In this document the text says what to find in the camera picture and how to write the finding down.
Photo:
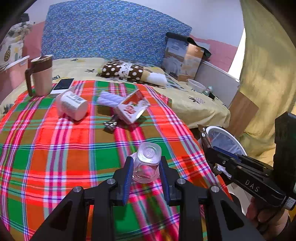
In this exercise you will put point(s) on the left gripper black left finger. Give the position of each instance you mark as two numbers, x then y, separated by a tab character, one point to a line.
68	221

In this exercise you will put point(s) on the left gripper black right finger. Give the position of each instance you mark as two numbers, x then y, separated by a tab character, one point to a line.
224	220

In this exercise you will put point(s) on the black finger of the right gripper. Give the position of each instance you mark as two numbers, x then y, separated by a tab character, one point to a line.
219	165
247	162

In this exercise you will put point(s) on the clear plastic cup red lid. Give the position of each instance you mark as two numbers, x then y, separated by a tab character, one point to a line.
146	163

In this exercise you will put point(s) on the white printed snack bag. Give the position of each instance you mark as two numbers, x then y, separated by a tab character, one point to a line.
111	124

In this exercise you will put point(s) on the red strawberry milk carton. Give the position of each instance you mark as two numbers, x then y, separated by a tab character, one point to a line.
132	107

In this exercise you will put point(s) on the white yogurt bottle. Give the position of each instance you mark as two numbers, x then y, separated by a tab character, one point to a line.
72	105

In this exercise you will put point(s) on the white trash bin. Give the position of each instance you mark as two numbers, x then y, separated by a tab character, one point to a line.
214	136

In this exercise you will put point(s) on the person right hand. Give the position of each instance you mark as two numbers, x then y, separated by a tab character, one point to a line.
275	221

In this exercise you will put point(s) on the yellow pineapple bed sheet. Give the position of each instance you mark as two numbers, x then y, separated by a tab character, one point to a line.
191	107

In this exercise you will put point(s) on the white radiator panel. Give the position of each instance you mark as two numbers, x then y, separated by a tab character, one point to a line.
224	85

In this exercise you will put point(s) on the small green bottle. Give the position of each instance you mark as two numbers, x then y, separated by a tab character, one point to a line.
208	91

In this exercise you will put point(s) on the white plastic bowl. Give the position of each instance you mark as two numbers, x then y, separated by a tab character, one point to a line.
196	86

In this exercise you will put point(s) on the olive yellow curtain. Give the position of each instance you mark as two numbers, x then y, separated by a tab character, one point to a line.
267	78

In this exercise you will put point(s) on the plaid red green blanket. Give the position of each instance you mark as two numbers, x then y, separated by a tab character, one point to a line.
43	156

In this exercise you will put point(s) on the cardboard bedding box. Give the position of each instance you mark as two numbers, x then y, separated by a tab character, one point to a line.
183	57

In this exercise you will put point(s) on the white smartphone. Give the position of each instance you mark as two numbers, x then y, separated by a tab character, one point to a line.
63	85

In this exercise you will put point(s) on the brown polka dot pillow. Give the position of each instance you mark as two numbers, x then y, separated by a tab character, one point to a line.
134	72

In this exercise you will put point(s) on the pineapple print fabric bundle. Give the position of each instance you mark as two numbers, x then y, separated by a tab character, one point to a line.
12	45

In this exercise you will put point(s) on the blue floral headboard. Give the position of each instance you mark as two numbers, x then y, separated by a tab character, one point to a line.
108	29

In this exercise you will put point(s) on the beige mug brown handle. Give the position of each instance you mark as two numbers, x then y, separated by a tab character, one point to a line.
39	76

